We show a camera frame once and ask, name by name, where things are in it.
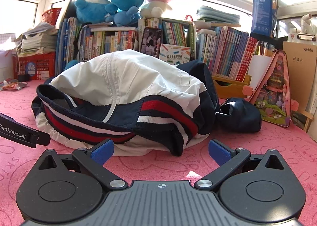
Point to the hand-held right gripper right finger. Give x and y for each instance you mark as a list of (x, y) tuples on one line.
[(219, 153)]

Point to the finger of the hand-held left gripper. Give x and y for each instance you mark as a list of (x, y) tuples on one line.
[(22, 134)]

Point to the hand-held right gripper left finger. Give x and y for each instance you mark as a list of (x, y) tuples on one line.
[(102, 153)]

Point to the navy white red jacket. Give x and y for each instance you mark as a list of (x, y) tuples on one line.
[(123, 79)]

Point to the red snack packet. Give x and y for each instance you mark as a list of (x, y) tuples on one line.
[(12, 86)]

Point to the wooden drawer organizer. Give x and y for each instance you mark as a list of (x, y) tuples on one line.
[(230, 89)]

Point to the red plastic crate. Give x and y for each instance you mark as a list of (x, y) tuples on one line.
[(42, 65)]

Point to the white paper bag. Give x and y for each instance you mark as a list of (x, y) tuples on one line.
[(7, 62)]

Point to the pink toy bag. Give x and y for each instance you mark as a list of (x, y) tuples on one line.
[(275, 92)]

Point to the blue plush ball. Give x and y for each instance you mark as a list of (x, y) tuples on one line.
[(71, 65)]

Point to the stack of paper booklets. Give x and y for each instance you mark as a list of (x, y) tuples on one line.
[(37, 42)]

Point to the row of pink spined books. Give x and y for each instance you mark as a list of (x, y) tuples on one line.
[(230, 52)]

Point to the row of children's books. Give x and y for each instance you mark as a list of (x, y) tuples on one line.
[(109, 45)]

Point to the white pencil print box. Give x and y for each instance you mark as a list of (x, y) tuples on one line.
[(173, 53)]

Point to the black smartphone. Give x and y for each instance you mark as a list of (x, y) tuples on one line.
[(151, 42)]

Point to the red plastic basket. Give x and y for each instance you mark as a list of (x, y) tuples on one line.
[(50, 16)]

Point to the row of green spined books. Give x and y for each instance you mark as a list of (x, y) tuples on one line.
[(175, 32)]

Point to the small blue plush toy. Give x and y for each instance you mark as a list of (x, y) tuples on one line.
[(123, 17)]

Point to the folded light blue cloths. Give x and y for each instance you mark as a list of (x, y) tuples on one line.
[(218, 15)]

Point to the large blue plush toy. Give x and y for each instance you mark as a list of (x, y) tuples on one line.
[(89, 10)]

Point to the blue packet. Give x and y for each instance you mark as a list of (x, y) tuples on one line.
[(261, 15)]

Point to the white plastic pipe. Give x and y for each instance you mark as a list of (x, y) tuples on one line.
[(307, 21)]

